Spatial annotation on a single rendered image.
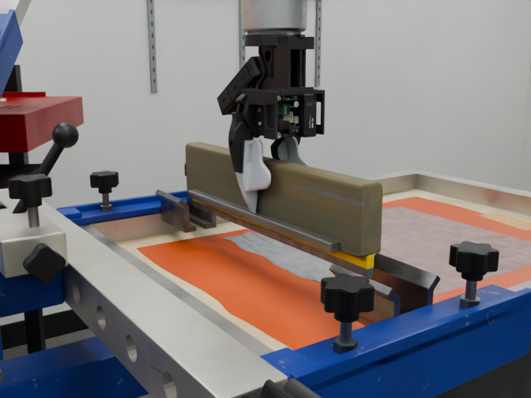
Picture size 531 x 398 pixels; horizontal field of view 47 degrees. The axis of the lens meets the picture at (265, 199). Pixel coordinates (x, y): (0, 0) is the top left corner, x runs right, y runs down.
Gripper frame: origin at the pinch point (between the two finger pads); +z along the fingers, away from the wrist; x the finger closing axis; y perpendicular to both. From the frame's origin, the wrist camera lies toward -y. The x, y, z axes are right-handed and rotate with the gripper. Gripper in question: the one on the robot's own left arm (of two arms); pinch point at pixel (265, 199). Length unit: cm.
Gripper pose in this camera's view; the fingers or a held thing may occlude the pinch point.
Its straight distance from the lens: 76.7
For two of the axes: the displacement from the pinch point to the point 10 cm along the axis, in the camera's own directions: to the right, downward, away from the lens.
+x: 8.3, -1.3, 5.5
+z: 0.1, 9.7, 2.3
